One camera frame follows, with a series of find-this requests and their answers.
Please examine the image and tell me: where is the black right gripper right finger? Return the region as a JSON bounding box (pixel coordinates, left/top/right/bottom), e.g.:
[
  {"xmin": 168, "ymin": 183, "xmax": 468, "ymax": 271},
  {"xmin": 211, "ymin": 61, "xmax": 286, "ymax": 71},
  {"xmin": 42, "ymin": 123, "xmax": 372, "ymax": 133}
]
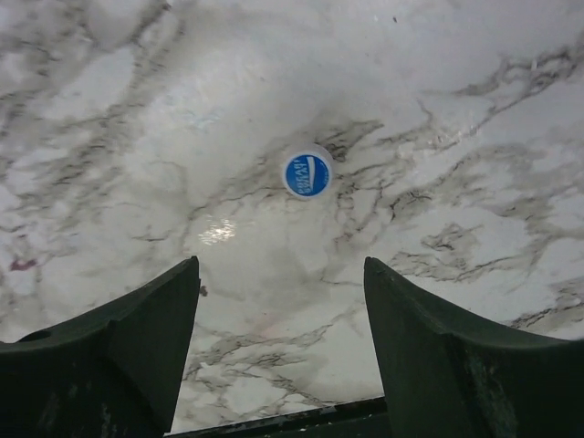
[{"xmin": 363, "ymin": 257, "xmax": 583, "ymax": 437}]

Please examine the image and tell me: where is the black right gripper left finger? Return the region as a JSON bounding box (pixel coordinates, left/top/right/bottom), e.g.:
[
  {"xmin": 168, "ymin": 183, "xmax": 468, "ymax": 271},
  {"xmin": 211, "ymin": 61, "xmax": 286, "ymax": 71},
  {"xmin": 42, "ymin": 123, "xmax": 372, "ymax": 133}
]
[{"xmin": 1, "ymin": 257, "xmax": 200, "ymax": 437}]

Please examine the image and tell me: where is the blue white cap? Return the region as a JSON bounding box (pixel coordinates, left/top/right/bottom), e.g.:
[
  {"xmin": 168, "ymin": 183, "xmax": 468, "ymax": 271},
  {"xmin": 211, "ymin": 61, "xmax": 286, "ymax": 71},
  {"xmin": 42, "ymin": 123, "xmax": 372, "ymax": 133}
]
[{"xmin": 281, "ymin": 143, "xmax": 334, "ymax": 200}]

